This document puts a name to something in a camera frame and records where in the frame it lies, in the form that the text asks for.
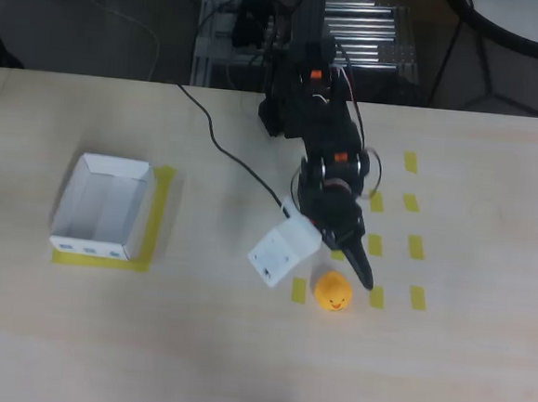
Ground yellow rubber duck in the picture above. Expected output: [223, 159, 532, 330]
[311, 269, 355, 315]

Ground white open cardboard box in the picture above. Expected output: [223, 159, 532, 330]
[47, 149, 160, 265]

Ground short yellow tape mark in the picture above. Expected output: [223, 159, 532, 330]
[368, 189, 387, 214]
[400, 193, 421, 214]
[401, 150, 421, 175]

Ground long yellow tape strip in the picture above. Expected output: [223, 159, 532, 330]
[136, 163, 177, 276]
[50, 247, 151, 275]

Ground black metal table legs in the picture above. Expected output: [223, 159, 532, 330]
[426, 0, 538, 119]

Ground round white table top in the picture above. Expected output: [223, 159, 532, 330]
[438, 0, 538, 61]

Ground black camera cable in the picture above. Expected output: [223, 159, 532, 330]
[167, 82, 303, 214]

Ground aluminium profile frame rack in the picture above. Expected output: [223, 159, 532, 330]
[190, 0, 426, 106]

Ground white floor cable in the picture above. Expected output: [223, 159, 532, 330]
[72, 0, 165, 83]

